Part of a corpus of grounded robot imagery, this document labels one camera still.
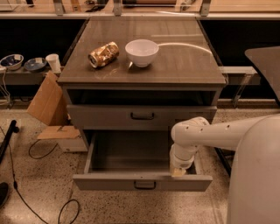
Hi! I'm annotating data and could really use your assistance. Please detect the grey drawer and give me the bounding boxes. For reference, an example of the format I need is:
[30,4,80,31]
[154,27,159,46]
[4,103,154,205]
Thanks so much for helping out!
[67,105,217,130]
[73,130,213,192]

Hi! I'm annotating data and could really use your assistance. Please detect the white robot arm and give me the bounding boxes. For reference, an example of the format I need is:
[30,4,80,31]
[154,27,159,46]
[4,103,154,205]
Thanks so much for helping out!
[170,115,280,224]

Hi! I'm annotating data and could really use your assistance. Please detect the grey drawer cabinet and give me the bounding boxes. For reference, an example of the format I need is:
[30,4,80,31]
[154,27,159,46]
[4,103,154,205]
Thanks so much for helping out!
[57,16,228,152]

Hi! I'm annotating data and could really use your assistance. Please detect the grey top drawer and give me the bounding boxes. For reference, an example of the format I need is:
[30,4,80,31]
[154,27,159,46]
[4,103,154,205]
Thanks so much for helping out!
[67,105,217,130]

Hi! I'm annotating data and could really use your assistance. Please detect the black metal floor bar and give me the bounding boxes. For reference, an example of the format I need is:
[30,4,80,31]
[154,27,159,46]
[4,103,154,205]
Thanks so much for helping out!
[215,148,231,176]

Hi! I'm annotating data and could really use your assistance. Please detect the white bowl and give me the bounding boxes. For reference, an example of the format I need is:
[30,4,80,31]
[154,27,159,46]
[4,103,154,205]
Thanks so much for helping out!
[125,39,159,67]

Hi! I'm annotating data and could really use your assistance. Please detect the crushed golden soda can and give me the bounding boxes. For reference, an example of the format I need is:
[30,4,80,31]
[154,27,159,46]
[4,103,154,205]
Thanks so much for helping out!
[87,42,119,68]

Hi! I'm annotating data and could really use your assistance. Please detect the brown cardboard box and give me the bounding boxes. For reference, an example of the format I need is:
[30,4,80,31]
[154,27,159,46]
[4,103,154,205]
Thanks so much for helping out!
[27,71,88,152]

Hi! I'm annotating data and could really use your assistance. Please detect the dark grey side table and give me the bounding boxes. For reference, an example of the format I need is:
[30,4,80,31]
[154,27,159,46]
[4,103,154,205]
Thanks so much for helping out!
[245,46,280,104]

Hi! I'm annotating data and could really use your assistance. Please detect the white foam cup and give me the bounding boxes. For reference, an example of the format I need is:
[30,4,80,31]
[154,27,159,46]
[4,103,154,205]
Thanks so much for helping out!
[45,53,61,74]

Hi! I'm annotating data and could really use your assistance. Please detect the black stand leg left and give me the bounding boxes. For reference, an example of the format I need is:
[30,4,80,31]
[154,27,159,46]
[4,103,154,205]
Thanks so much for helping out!
[0,120,19,164]

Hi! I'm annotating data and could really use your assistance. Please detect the black floor cable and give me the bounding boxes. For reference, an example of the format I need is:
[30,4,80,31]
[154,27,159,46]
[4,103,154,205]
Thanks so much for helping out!
[0,125,81,224]

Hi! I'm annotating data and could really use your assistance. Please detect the grey wall shelf rail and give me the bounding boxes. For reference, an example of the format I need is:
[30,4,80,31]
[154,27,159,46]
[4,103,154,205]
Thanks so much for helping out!
[0,67,60,86]

